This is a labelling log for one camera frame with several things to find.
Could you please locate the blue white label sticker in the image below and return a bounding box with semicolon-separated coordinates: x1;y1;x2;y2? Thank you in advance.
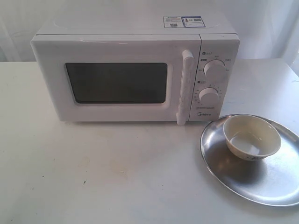
163;16;206;28

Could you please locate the round steel tray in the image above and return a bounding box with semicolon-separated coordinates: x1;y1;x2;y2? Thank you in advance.
199;115;299;207

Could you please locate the white microwave oven body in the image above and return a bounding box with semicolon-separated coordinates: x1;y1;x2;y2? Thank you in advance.
35;1;240;122

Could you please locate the white control knob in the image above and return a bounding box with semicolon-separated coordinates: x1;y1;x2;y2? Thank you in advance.
199;88;219;106
203;60;226;77

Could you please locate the upper white control knob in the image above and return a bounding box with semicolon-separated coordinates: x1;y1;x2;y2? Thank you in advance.
203;60;226;77

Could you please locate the white microwave door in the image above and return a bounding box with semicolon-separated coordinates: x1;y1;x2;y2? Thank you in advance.
31;35;201;125

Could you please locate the lower white control knob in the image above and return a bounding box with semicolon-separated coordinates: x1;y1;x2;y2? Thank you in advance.
199;88;219;106

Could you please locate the cream ceramic bowl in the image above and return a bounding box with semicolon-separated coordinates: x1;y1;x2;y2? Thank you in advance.
222;114;281;161

